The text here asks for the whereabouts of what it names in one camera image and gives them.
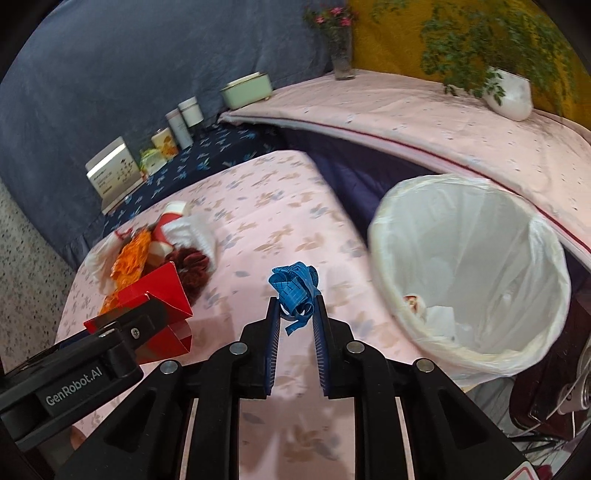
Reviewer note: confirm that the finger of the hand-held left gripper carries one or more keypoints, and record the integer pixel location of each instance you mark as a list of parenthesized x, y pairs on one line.
[(138, 323), (76, 340)]

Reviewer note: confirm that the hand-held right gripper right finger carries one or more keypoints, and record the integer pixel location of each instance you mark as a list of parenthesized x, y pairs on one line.
[(320, 344)]

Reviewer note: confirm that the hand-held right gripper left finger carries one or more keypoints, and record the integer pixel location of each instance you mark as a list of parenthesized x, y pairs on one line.
[(272, 337)]

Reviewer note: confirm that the red paper box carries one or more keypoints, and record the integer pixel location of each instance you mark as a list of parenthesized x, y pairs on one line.
[(161, 286)]

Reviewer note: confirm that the blue measuring tape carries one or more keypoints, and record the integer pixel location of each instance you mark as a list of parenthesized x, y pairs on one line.
[(293, 288)]

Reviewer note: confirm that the white plastic bag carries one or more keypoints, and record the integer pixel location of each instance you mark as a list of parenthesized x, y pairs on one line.
[(461, 240), (198, 230)]

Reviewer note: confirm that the orange snack wrapper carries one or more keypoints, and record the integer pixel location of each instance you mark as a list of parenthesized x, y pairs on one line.
[(131, 258)]

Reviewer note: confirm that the dark red scrunchie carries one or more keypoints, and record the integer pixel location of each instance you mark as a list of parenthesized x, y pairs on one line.
[(189, 265)]

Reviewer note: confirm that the small red printed wrapper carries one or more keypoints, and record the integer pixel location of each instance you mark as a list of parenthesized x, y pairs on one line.
[(414, 304)]

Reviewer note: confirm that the pink floral tablecloth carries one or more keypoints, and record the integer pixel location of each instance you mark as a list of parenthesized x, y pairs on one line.
[(277, 207)]

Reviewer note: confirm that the white crumpled paper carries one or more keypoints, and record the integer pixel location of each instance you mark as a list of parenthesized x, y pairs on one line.
[(450, 323)]

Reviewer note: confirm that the white open carton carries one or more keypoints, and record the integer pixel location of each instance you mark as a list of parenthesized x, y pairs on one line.
[(113, 177)]

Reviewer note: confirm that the dark purple cloth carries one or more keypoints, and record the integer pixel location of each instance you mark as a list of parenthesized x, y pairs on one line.
[(351, 184)]

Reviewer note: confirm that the green tissue pack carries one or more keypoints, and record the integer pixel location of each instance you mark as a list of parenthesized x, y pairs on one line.
[(150, 159)]

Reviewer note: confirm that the yellow floral tin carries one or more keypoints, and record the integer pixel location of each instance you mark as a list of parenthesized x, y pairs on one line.
[(164, 141)]

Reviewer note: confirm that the navy floral cloth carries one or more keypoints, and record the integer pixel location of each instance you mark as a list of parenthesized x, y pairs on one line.
[(207, 147)]

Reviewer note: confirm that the tall grey bottle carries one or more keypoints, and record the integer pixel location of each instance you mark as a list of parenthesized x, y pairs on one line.
[(180, 129)]

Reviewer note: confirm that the white canister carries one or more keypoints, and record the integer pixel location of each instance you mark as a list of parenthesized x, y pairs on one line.
[(190, 113)]

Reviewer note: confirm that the mint green box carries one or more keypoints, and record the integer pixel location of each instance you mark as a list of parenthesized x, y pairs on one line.
[(242, 92)]

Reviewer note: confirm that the pink cloth with red stripe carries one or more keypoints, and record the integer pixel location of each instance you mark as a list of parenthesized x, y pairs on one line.
[(415, 115)]

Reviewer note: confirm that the blue-grey cloth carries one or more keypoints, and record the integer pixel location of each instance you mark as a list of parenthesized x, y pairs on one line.
[(115, 69)]

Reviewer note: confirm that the glass vase with pink flowers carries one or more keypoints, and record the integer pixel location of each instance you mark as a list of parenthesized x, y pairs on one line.
[(341, 55)]

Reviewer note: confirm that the yellow cloth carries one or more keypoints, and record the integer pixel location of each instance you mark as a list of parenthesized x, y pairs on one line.
[(392, 46)]

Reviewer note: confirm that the green plant in white pot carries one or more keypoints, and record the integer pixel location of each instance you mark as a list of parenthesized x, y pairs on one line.
[(508, 92)]

